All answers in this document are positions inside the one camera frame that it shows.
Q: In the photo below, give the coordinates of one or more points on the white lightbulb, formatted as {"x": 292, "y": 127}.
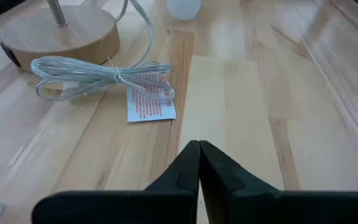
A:
{"x": 183, "y": 8}

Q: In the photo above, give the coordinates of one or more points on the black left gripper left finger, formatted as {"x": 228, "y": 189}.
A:
{"x": 154, "y": 205}

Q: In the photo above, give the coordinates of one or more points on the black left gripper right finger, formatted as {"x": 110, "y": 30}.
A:
{"x": 259, "y": 208}

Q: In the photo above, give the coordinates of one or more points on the wooden base table lamp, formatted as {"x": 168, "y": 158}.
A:
{"x": 57, "y": 40}

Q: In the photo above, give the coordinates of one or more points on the white red-print warning tag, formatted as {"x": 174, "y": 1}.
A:
{"x": 148, "y": 107}

